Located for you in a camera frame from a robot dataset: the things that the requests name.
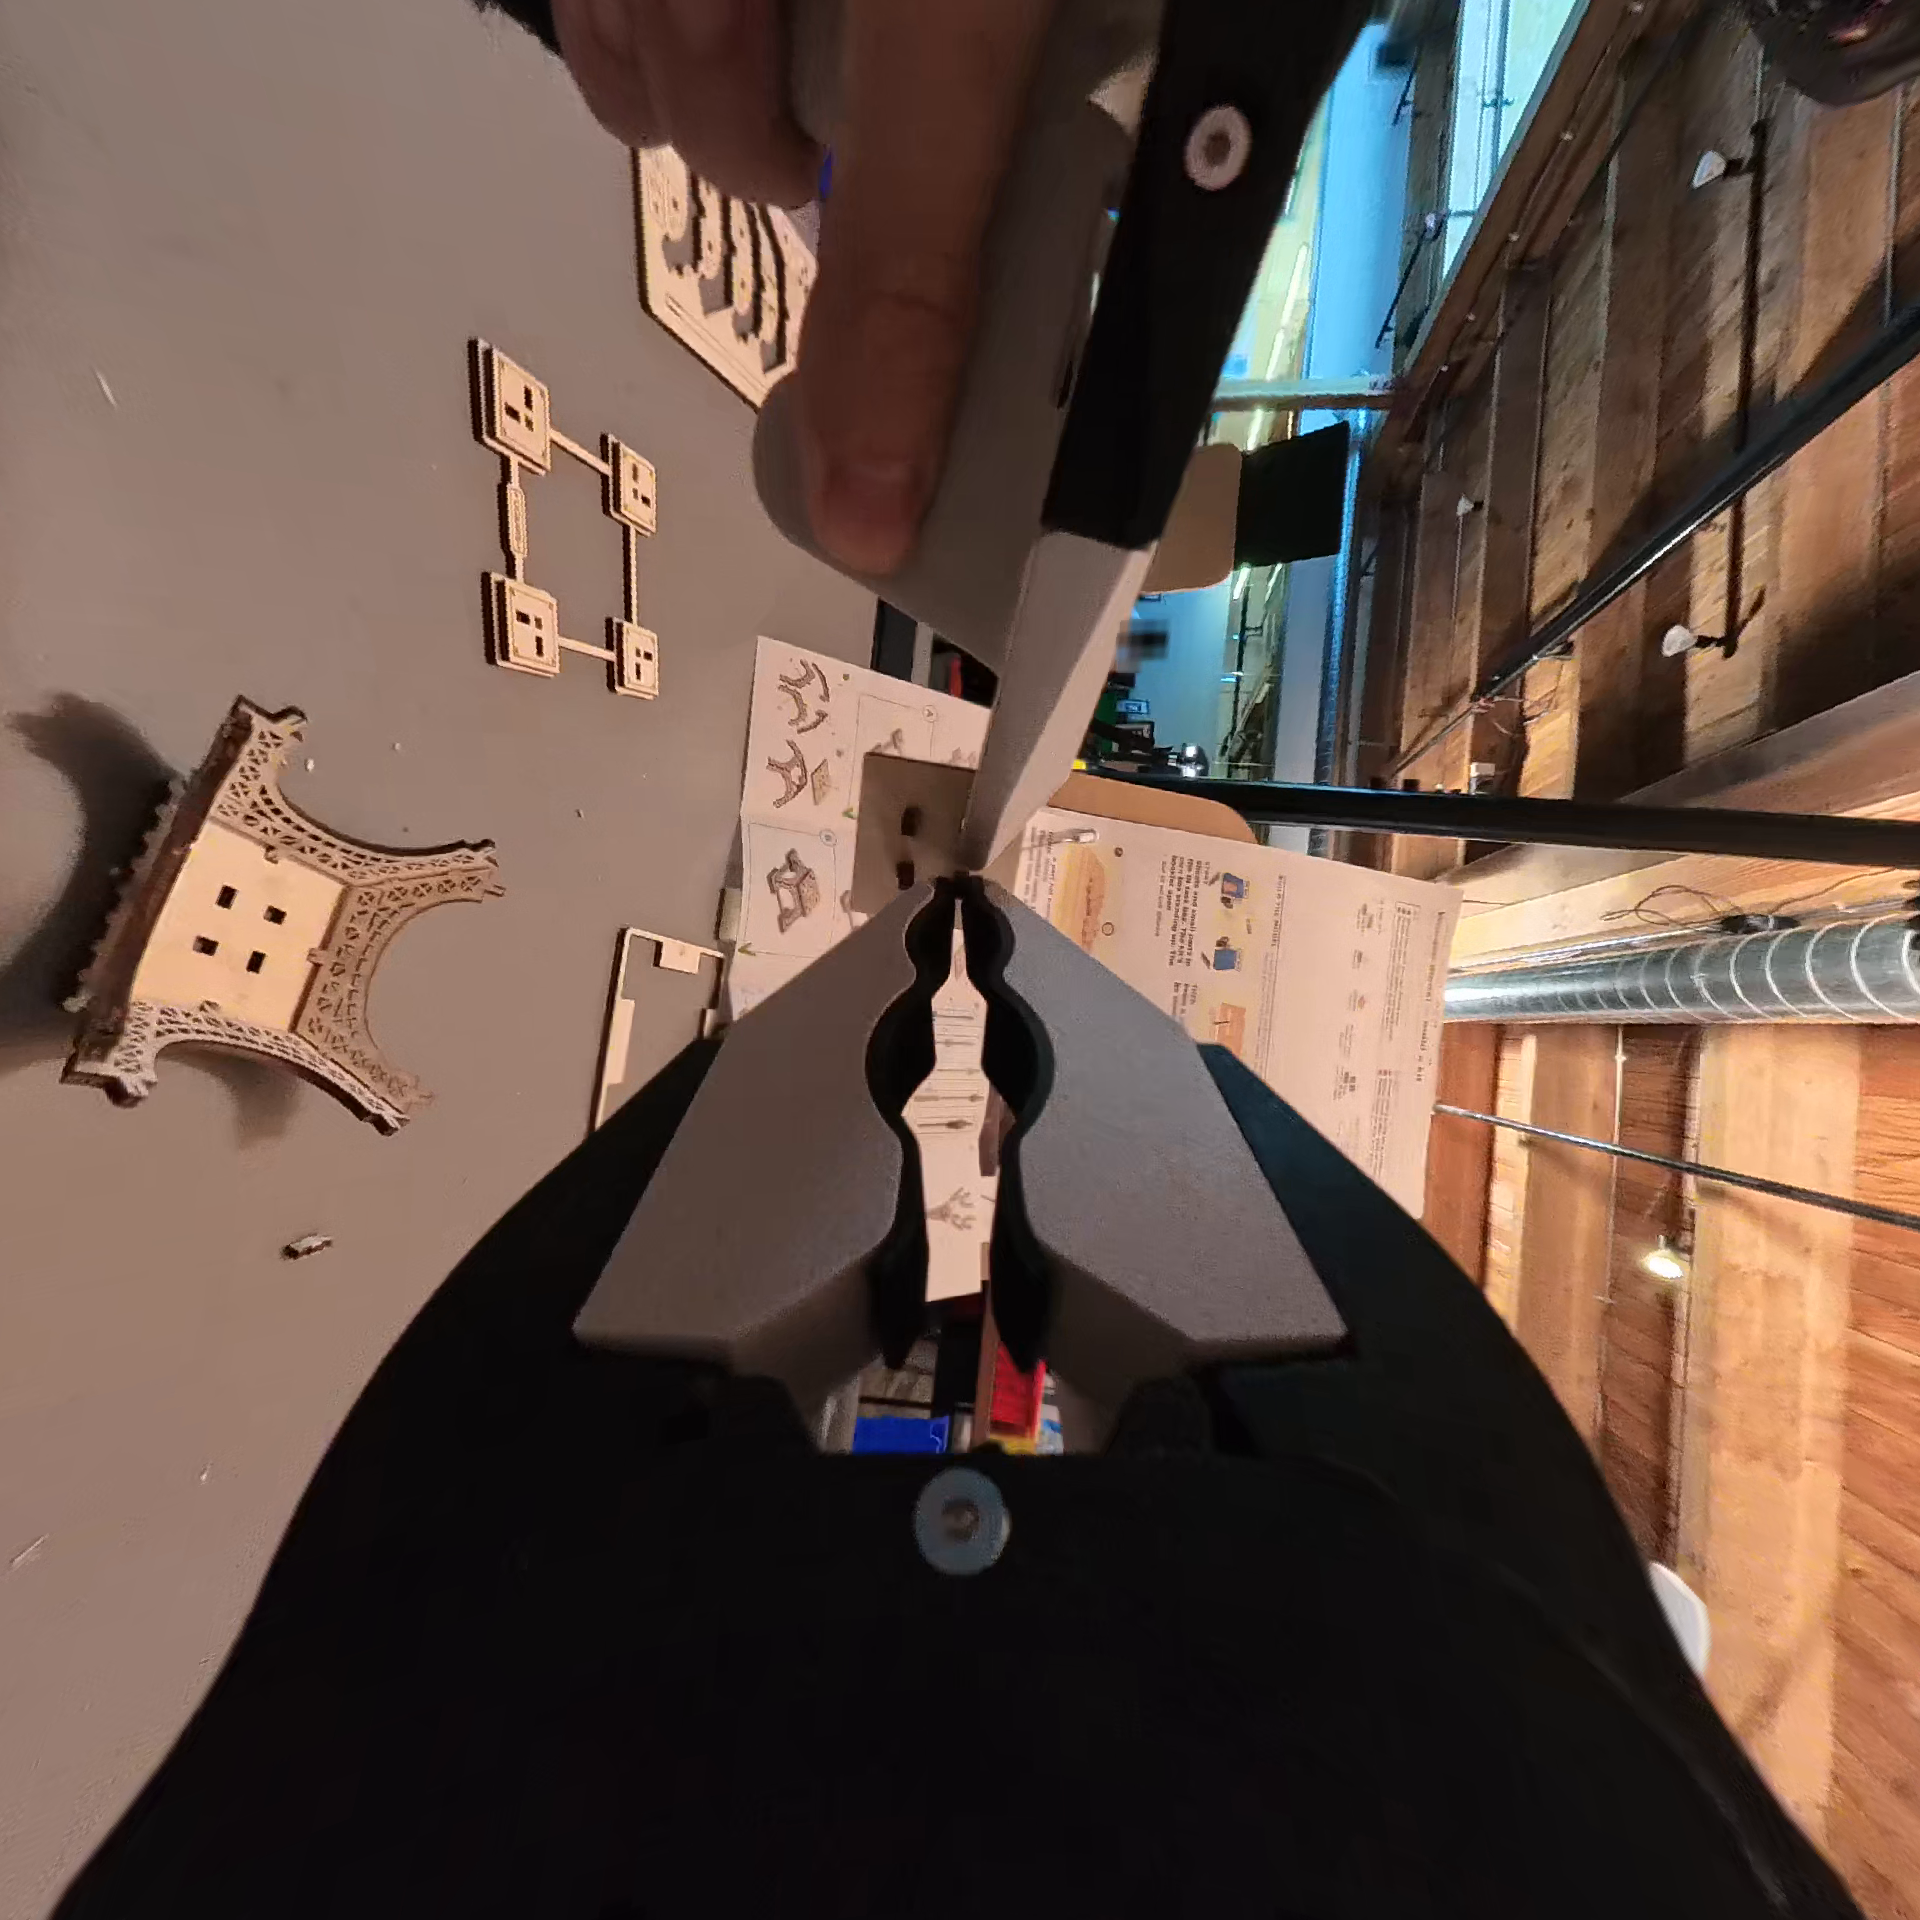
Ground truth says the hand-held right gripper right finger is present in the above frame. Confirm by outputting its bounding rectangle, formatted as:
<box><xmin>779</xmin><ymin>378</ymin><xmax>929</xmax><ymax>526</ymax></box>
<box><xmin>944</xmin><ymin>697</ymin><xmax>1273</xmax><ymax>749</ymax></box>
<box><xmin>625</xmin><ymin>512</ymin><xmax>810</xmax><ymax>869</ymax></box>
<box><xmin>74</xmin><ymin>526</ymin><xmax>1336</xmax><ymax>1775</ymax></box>
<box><xmin>961</xmin><ymin>878</ymin><xmax>1348</xmax><ymax>1372</ymax></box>

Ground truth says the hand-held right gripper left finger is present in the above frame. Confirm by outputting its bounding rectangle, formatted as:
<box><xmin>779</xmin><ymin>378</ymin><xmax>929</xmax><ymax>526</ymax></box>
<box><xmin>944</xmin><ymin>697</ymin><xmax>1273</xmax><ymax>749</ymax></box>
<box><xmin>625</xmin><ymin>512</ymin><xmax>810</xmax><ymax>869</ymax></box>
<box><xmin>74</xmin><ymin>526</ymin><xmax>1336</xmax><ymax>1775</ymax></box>
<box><xmin>573</xmin><ymin>878</ymin><xmax>957</xmax><ymax>1372</ymax></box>

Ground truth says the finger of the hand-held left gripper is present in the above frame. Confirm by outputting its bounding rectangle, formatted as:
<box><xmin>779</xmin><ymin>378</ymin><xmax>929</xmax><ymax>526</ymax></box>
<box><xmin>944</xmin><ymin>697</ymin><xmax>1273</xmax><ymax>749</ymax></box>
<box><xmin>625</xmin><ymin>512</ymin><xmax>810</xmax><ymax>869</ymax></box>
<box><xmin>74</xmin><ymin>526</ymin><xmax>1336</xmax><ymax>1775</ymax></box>
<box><xmin>957</xmin><ymin>526</ymin><xmax>1158</xmax><ymax>875</ymax></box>

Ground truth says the wooden square plate with pegs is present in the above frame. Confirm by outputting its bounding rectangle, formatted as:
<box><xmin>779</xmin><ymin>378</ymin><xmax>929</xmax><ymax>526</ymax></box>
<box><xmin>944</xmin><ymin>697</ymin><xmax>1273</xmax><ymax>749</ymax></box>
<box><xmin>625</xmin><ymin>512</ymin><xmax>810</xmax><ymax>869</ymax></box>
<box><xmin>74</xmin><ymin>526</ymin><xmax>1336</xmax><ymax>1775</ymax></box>
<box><xmin>846</xmin><ymin>749</ymin><xmax>982</xmax><ymax>923</ymax></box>

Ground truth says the wooden lattice tower base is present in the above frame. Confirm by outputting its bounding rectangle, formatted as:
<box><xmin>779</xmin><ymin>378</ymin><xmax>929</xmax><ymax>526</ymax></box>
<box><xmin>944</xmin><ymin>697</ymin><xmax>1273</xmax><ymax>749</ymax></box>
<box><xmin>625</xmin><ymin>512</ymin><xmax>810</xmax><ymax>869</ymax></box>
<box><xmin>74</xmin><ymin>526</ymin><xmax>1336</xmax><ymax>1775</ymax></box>
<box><xmin>60</xmin><ymin>696</ymin><xmax>503</xmax><ymax>1136</ymax></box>

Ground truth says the grey desk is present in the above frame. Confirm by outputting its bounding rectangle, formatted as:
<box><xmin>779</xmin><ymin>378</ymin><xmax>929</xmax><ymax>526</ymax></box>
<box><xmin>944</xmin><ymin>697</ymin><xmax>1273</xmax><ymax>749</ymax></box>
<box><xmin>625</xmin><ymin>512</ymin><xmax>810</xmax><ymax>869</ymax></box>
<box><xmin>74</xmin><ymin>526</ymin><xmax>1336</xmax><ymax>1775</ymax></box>
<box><xmin>0</xmin><ymin>0</ymin><xmax>901</xmax><ymax>1920</ymax></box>

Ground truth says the person's left hand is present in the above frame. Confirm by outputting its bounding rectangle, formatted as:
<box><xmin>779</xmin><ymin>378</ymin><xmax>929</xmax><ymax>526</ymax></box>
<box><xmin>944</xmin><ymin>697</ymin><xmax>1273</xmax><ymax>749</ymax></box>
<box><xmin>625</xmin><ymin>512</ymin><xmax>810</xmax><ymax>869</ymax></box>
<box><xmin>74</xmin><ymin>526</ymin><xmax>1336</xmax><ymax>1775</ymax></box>
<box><xmin>553</xmin><ymin>0</ymin><xmax>1055</xmax><ymax>581</ymax></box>

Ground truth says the wooden poster backing board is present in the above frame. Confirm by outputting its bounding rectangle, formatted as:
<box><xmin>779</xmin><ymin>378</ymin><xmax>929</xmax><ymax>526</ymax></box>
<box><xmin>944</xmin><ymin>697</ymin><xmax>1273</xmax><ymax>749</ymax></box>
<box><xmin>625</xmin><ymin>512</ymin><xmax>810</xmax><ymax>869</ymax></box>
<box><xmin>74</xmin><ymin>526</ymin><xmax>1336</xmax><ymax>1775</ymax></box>
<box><xmin>1051</xmin><ymin>770</ymin><xmax>1265</xmax><ymax>850</ymax></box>

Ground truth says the cardboard panel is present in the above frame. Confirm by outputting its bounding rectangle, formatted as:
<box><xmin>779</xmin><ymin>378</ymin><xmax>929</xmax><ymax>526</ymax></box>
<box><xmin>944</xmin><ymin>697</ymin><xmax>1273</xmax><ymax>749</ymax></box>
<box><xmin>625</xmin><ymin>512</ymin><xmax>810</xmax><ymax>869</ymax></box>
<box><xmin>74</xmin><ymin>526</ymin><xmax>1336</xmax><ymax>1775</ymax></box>
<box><xmin>1157</xmin><ymin>440</ymin><xmax>1248</xmax><ymax>591</ymax></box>

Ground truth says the large instruction poster sheet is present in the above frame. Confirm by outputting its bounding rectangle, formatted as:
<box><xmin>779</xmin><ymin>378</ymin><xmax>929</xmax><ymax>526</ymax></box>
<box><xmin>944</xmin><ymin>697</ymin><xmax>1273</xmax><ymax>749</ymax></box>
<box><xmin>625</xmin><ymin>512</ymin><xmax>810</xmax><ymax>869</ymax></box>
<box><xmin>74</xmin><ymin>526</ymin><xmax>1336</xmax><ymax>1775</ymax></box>
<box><xmin>1011</xmin><ymin>806</ymin><xmax>1463</xmax><ymax>1220</ymax></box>

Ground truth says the black panel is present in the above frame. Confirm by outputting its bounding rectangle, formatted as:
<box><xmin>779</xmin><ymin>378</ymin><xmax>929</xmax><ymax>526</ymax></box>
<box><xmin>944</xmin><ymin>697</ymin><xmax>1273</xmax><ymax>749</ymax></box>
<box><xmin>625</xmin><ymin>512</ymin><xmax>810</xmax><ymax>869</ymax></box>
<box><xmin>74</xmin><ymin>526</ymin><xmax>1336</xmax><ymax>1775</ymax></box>
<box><xmin>1238</xmin><ymin>421</ymin><xmax>1351</xmax><ymax>569</ymax></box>

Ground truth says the folded assembly instruction booklet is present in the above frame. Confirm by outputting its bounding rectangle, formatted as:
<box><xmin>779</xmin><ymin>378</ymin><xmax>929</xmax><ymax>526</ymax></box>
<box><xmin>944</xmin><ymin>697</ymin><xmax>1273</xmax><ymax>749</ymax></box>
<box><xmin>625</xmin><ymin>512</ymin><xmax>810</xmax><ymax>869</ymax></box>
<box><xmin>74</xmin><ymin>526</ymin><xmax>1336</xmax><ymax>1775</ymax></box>
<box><xmin>718</xmin><ymin>635</ymin><xmax>999</xmax><ymax>1307</ymax></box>

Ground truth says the wooden laser-cut parts sheet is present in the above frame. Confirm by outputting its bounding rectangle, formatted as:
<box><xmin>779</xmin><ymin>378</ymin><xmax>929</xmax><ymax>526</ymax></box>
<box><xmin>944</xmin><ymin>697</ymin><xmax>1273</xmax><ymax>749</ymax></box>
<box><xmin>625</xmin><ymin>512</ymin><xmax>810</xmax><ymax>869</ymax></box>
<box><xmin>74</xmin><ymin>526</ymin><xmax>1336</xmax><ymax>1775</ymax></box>
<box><xmin>632</xmin><ymin>141</ymin><xmax>824</xmax><ymax>410</ymax></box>

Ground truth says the black stand pole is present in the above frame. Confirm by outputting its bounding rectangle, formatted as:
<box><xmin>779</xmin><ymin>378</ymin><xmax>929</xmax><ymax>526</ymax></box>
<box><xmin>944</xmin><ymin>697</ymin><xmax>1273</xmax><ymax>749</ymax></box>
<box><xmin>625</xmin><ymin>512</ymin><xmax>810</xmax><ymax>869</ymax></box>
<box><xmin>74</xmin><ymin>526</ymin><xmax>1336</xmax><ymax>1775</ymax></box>
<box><xmin>1157</xmin><ymin>770</ymin><xmax>1920</xmax><ymax>875</ymax></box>

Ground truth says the wooden empty frame piece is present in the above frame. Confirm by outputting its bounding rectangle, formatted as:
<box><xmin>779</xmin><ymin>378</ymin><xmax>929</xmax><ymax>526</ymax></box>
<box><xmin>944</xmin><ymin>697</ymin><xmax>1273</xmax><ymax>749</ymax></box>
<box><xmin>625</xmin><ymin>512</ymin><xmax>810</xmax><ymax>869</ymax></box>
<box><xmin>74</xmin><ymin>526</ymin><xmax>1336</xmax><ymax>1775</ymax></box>
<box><xmin>589</xmin><ymin>928</ymin><xmax>728</xmax><ymax>1128</ymax></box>

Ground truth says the silver ventilation duct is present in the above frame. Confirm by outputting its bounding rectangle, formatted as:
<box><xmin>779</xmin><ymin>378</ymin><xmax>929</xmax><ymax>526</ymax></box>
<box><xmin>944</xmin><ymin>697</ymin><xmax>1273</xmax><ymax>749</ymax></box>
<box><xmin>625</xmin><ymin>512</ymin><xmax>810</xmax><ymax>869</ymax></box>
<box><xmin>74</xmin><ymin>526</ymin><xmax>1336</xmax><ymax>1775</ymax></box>
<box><xmin>1444</xmin><ymin>915</ymin><xmax>1920</xmax><ymax>1031</ymax></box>

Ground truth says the black metal rail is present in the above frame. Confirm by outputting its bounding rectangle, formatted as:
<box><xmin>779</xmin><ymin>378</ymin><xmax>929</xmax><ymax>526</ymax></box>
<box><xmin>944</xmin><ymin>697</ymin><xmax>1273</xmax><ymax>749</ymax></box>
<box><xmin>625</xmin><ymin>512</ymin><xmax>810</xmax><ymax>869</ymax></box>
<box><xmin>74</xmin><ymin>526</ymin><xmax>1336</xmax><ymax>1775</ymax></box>
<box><xmin>1475</xmin><ymin>305</ymin><xmax>1920</xmax><ymax>708</ymax></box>

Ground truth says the wooden four-square frame piece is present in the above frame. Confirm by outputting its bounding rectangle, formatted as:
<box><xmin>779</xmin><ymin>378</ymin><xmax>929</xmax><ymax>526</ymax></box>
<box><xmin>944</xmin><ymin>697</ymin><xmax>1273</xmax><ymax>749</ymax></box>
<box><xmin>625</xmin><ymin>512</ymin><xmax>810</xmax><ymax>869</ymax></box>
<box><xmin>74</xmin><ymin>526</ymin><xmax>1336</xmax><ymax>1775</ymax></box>
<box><xmin>466</xmin><ymin>336</ymin><xmax>663</xmax><ymax>702</ymax></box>

